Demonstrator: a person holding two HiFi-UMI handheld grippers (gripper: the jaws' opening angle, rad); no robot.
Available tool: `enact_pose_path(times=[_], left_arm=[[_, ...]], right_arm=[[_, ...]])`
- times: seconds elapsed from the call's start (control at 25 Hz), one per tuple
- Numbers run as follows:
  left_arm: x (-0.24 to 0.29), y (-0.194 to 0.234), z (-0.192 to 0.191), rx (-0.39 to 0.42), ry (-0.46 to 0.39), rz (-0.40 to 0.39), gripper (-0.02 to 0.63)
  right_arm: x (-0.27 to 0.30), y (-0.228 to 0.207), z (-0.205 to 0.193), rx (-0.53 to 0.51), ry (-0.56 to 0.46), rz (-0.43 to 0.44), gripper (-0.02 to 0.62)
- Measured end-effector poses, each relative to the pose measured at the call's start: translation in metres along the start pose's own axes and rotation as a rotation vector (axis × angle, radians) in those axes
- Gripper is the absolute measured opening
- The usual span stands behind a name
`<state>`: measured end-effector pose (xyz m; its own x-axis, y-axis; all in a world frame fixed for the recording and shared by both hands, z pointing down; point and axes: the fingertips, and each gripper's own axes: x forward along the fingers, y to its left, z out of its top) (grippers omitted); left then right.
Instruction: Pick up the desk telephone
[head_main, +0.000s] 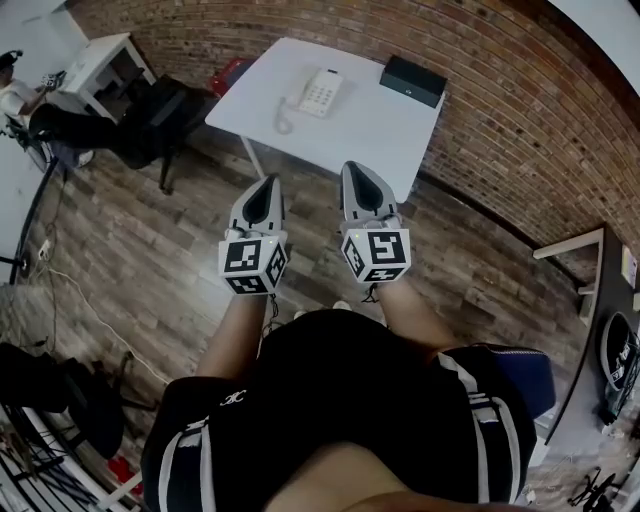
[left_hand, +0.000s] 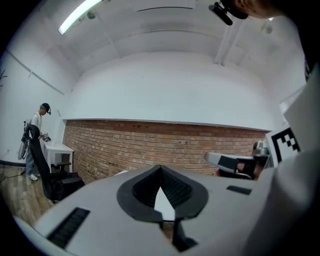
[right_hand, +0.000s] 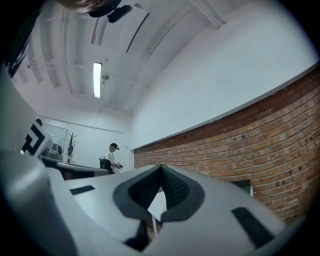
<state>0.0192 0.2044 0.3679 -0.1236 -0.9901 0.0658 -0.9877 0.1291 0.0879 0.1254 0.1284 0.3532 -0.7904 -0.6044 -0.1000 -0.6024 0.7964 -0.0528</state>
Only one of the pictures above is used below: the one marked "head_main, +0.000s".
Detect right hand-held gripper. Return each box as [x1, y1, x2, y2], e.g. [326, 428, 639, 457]
[339, 160, 412, 286]

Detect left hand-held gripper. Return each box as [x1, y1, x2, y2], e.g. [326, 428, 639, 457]
[218, 173, 290, 296]

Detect white corded telephone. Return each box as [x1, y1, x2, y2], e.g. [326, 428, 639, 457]
[272, 66, 347, 135]

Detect person's left forearm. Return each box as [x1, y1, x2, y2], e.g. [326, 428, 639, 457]
[196, 291, 272, 382]

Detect person's right forearm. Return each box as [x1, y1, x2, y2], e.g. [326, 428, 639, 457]
[372, 278, 462, 362]

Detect white square table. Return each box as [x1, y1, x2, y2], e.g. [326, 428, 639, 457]
[205, 36, 447, 205]

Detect dark rectangular box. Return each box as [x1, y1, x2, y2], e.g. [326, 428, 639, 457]
[378, 54, 448, 109]

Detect red bag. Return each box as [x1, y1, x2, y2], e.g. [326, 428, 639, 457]
[211, 56, 250, 95]

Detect black office chair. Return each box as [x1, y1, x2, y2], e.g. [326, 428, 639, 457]
[118, 74, 214, 196]

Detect person's black striped clothing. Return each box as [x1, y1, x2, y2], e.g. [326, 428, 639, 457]
[141, 308, 540, 512]

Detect white desk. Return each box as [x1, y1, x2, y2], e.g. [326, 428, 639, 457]
[58, 31, 157, 122]

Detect white shelf unit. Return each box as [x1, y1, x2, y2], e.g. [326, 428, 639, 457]
[531, 226, 607, 322]

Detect blue chair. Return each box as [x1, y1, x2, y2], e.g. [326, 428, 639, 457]
[469, 342, 557, 422]

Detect black bag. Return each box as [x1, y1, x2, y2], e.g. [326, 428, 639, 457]
[0, 341, 127, 461]

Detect pale paper sheet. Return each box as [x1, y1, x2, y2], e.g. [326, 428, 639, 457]
[620, 244, 640, 282]

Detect dark curved desk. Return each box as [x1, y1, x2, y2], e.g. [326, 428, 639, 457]
[543, 223, 640, 447]

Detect person's bare upper chest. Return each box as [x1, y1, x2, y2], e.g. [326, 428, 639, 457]
[259, 442, 506, 512]

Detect small red object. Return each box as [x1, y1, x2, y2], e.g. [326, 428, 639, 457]
[106, 453, 145, 495]

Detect black floor stand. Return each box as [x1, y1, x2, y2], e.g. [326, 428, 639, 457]
[568, 466, 632, 512]

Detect white floor cable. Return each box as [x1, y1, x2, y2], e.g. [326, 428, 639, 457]
[43, 263, 172, 387]

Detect white table with black frame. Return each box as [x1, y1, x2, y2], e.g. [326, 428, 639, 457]
[0, 133, 61, 284]

